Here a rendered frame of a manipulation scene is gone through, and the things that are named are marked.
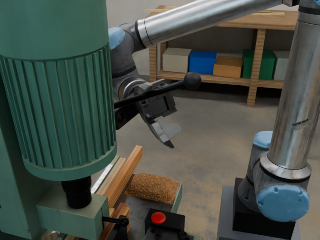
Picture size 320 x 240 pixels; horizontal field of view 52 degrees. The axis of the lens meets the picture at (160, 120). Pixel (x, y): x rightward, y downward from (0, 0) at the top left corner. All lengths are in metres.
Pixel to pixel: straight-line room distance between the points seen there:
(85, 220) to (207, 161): 1.95
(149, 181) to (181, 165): 1.61
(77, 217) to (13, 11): 0.42
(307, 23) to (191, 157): 1.88
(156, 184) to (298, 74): 0.47
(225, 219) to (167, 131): 0.69
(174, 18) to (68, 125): 0.57
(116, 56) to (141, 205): 0.41
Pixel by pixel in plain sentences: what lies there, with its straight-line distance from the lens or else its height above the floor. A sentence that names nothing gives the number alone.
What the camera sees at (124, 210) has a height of 0.97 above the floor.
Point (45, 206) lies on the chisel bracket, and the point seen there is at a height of 1.03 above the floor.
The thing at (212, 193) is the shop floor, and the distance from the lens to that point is 2.31.
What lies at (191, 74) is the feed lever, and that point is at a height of 1.30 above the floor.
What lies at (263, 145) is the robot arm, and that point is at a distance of 1.17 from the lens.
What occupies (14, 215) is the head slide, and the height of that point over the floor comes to 1.03.
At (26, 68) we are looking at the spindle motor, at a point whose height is 1.37.
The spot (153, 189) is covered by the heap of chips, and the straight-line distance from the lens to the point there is 0.91.
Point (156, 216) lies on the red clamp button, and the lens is 0.70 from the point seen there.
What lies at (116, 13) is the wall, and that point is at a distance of 4.03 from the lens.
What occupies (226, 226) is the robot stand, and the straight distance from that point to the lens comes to 1.35.
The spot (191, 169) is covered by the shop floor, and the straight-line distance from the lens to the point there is 2.49.
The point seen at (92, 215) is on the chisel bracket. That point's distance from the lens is 0.71.
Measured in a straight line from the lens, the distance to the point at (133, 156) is 1.01.
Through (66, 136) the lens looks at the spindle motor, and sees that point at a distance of 0.54.
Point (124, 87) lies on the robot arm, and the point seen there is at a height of 1.18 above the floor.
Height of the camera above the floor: 1.53
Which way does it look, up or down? 29 degrees down
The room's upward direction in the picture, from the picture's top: straight up
